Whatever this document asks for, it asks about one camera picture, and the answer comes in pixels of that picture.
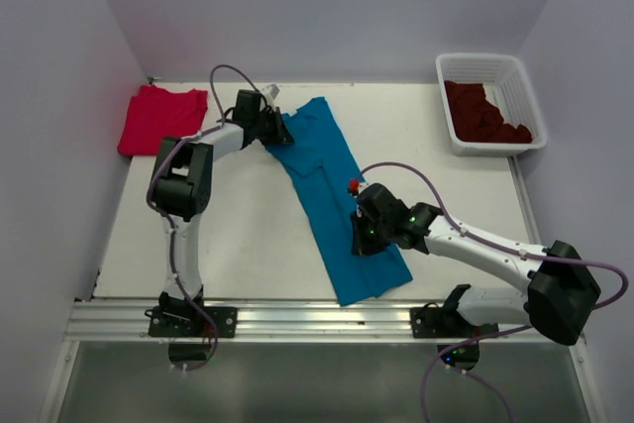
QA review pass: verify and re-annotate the blue t shirt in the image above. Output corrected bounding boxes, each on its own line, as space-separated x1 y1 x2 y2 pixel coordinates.
267 97 413 306

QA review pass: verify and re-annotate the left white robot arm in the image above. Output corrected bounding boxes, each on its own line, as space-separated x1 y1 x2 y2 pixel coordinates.
147 84 294 337

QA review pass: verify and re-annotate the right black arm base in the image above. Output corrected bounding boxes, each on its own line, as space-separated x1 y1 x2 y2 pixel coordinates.
409 284 499 371

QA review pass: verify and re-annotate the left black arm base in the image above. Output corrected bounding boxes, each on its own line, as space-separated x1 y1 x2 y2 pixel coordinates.
145 292 238 371

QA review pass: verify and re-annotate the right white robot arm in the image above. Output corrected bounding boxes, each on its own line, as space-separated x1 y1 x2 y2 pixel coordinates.
348 180 601 346

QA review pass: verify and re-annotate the folded red t shirt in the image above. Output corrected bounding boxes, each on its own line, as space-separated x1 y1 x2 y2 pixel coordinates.
117 85 208 157

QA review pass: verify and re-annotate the dark red t shirt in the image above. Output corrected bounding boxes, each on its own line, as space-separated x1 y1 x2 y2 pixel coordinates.
444 80 533 144

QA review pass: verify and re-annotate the white plastic basket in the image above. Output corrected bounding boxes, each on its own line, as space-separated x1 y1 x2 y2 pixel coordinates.
435 53 547 158

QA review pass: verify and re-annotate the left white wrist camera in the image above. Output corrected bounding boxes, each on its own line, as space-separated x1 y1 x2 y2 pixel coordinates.
260 84 279 104

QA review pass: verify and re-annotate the aluminium mounting rail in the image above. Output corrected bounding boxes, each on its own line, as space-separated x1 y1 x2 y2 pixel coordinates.
63 296 585 345

